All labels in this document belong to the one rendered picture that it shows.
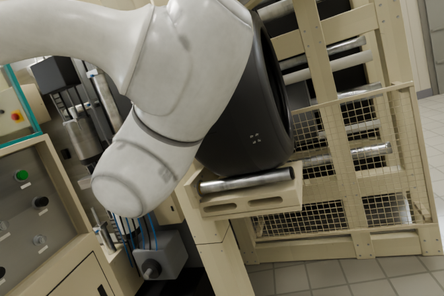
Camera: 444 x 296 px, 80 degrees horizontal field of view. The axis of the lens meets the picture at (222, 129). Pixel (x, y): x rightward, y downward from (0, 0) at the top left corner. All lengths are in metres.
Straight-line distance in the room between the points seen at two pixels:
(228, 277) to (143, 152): 1.05
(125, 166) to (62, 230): 0.79
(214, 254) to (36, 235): 0.66
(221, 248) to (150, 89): 1.01
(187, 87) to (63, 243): 0.89
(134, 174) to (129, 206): 0.04
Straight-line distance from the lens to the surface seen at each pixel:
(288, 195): 0.90
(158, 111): 0.29
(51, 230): 1.07
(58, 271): 1.03
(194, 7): 0.27
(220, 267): 1.30
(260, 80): 0.73
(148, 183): 0.32
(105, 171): 0.33
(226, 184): 0.95
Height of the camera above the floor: 1.28
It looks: 12 degrees down
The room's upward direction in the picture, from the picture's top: 18 degrees counter-clockwise
